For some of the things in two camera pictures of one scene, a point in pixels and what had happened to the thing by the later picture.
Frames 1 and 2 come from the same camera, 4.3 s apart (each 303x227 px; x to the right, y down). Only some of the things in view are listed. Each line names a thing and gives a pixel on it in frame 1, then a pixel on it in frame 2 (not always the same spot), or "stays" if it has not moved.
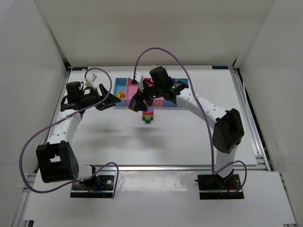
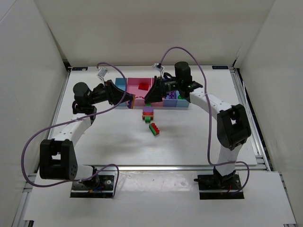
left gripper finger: [110, 101] → [116, 95]
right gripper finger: [141, 105] → [155, 93]
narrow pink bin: [158, 102] stays
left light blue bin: [120, 85] stays
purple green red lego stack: [148, 115] stays
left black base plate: [98, 186] stays
